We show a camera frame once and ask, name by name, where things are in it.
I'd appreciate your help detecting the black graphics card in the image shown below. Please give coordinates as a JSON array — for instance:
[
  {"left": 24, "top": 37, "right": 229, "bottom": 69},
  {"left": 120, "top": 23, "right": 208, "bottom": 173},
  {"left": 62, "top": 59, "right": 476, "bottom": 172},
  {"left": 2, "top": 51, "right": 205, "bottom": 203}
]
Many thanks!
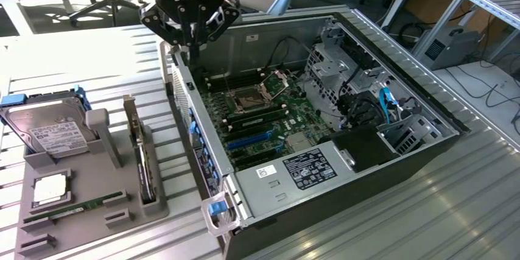
[{"left": 121, "top": 94, "right": 157, "bottom": 205}]

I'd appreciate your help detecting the black office chair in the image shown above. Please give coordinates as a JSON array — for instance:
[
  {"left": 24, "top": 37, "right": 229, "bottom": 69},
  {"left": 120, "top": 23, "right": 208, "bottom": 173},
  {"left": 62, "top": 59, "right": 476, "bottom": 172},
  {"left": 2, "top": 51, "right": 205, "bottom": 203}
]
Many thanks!
[{"left": 64, "top": 0, "right": 160, "bottom": 28}]

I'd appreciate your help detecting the black RAM slot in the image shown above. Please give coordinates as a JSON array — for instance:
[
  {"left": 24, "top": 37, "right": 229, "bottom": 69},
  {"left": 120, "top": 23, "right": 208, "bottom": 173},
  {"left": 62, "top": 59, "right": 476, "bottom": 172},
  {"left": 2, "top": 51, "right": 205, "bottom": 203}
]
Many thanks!
[
  {"left": 208, "top": 80, "right": 265, "bottom": 93},
  {"left": 206, "top": 76, "right": 264, "bottom": 88},
  {"left": 206, "top": 72, "right": 262, "bottom": 85}
]

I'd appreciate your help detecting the thin metal locking lever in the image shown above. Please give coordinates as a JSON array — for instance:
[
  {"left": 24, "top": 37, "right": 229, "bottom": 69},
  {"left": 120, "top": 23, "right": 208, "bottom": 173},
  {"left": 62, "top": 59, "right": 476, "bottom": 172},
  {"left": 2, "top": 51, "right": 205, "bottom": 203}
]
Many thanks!
[{"left": 221, "top": 67, "right": 236, "bottom": 96}]

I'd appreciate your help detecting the metal socket cover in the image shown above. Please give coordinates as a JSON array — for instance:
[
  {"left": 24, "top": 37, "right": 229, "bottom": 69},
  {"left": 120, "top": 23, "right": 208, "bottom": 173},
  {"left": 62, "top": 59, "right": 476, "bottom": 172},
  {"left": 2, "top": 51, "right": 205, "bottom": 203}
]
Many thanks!
[{"left": 258, "top": 69, "right": 292, "bottom": 100}]

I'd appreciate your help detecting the CPU socket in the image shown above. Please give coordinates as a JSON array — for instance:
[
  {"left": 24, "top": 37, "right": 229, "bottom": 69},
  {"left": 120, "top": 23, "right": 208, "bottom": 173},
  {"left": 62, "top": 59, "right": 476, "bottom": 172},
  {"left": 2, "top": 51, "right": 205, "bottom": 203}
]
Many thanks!
[{"left": 232, "top": 88, "right": 268, "bottom": 112}]

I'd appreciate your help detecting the silver perforated disk bay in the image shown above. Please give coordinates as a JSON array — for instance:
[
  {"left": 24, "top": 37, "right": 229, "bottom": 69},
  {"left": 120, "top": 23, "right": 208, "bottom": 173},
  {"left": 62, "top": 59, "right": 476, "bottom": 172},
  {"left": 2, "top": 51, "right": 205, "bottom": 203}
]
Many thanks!
[{"left": 302, "top": 18, "right": 394, "bottom": 130}]

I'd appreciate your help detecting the black installed RAM stick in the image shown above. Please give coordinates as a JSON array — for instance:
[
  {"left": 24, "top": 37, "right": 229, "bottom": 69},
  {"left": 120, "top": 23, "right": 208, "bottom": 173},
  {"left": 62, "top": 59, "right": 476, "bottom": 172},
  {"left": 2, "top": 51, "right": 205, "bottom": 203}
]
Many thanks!
[{"left": 228, "top": 115, "right": 274, "bottom": 133}]

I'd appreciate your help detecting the green motherboard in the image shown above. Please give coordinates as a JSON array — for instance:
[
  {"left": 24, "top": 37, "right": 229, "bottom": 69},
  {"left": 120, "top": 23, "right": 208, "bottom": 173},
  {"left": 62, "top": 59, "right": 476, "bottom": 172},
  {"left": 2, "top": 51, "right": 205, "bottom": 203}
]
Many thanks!
[{"left": 197, "top": 67, "right": 338, "bottom": 173}]

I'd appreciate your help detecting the long black expansion slot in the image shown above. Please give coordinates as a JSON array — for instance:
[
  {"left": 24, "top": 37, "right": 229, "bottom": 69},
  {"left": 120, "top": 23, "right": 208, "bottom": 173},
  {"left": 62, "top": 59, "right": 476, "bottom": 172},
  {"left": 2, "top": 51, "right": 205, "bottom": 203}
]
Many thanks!
[
  {"left": 237, "top": 155, "right": 284, "bottom": 172},
  {"left": 232, "top": 147, "right": 280, "bottom": 165},
  {"left": 225, "top": 125, "right": 272, "bottom": 141}
]

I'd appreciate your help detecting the silver hard disk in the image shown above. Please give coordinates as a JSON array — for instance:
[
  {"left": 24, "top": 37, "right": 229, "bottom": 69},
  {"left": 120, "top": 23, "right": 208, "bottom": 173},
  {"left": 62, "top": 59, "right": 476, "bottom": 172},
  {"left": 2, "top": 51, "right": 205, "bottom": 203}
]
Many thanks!
[{"left": 0, "top": 97, "right": 101, "bottom": 159}]

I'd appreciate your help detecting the hard drive in blue caddy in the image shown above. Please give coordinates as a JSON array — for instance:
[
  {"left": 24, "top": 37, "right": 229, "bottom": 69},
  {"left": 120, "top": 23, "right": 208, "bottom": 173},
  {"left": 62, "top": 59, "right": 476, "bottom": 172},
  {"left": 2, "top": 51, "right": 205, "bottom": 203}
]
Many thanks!
[{"left": 0, "top": 86, "right": 93, "bottom": 127}]

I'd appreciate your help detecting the silver finned heatsink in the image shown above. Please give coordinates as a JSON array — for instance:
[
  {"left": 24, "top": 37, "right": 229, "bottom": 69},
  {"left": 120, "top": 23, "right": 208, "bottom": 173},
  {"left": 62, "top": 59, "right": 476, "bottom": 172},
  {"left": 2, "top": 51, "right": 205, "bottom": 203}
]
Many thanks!
[{"left": 285, "top": 133, "right": 317, "bottom": 153}]

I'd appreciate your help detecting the black plastic air shroud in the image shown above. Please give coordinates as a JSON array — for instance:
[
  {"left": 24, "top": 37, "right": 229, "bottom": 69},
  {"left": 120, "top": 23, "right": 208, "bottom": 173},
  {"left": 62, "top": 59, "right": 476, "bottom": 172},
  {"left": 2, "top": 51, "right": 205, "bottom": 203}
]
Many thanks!
[{"left": 317, "top": 125, "right": 402, "bottom": 174}]

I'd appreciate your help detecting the grey parts rack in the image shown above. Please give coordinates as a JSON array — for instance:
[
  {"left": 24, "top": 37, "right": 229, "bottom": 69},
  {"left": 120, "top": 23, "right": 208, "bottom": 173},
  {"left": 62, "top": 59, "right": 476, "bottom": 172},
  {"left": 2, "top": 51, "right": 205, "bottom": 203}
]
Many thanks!
[{"left": 14, "top": 94, "right": 170, "bottom": 258}]

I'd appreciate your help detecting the grey box machine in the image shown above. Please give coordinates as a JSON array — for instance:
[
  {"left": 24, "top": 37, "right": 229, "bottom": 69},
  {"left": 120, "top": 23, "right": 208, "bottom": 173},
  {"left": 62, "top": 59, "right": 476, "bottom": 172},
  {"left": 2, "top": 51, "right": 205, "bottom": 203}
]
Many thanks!
[{"left": 421, "top": 27, "right": 482, "bottom": 71}]

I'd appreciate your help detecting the silver power supply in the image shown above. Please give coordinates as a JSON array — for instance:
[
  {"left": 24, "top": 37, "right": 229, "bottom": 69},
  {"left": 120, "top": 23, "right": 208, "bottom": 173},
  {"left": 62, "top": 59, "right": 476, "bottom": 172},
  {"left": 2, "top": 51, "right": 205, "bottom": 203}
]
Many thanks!
[{"left": 221, "top": 145, "right": 361, "bottom": 227}]

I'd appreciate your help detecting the small silver disk bay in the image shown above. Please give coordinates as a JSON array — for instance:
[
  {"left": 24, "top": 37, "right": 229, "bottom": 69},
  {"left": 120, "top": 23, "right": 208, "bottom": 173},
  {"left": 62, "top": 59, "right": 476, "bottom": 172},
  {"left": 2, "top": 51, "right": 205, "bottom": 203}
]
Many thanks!
[{"left": 376, "top": 113, "right": 438, "bottom": 156}]

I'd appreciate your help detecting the silver CPU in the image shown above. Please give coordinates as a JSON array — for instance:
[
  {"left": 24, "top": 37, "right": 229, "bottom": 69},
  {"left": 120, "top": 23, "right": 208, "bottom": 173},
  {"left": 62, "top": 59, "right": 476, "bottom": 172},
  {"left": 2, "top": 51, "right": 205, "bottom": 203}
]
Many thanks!
[{"left": 32, "top": 174, "right": 68, "bottom": 203}]

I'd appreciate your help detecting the blue case latch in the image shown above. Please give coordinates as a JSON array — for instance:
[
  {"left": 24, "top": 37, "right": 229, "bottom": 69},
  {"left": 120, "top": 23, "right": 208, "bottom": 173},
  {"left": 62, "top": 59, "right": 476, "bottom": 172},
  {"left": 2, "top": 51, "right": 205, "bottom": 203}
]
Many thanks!
[{"left": 206, "top": 201, "right": 225, "bottom": 216}]

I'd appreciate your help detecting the green RAM stick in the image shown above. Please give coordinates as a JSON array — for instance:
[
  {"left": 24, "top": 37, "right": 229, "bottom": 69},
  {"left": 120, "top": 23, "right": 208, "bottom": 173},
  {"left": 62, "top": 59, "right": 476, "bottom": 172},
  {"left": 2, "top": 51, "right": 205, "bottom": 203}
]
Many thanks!
[{"left": 22, "top": 191, "right": 124, "bottom": 223}]

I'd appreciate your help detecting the open black PC case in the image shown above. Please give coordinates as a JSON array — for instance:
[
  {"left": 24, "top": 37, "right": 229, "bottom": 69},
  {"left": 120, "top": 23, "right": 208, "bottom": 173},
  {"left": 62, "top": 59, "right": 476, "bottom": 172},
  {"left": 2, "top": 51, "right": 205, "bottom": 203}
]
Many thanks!
[{"left": 157, "top": 12, "right": 472, "bottom": 260}]

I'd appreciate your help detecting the black wire bundle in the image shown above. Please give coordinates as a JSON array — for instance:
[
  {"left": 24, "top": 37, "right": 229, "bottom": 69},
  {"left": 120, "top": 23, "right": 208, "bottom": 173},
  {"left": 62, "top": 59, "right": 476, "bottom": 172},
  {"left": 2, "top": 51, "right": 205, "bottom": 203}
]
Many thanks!
[{"left": 334, "top": 94, "right": 385, "bottom": 128}]

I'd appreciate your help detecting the blue data wire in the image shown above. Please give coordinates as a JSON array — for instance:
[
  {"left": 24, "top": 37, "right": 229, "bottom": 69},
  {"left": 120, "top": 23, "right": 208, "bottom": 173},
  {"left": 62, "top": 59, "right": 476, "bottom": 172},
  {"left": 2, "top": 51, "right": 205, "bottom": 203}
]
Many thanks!
[{"left": 377, "top": 87, "right": 398, "bottom": 126}]

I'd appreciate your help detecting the aluminium profile frame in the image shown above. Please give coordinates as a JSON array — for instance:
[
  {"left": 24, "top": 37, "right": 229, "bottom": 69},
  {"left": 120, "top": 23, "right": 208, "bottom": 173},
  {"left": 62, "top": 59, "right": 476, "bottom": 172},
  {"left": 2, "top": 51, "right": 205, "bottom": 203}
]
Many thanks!
[{"left": 412, "top": 0, "right": 520, "bottom": 63}]

